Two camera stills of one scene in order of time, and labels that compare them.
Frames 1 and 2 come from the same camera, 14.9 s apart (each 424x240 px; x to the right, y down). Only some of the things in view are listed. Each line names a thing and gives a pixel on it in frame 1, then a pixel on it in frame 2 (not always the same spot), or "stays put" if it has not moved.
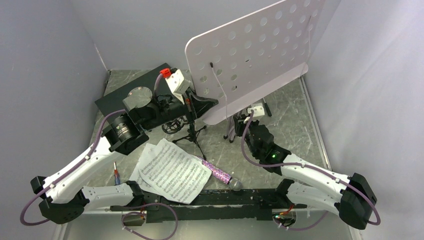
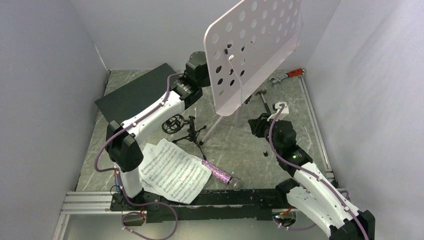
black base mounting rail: [259, 204] stays put
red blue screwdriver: [117, 179] stays put
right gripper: [240, 122] → [258, 124]
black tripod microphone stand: [177, 124] stays put
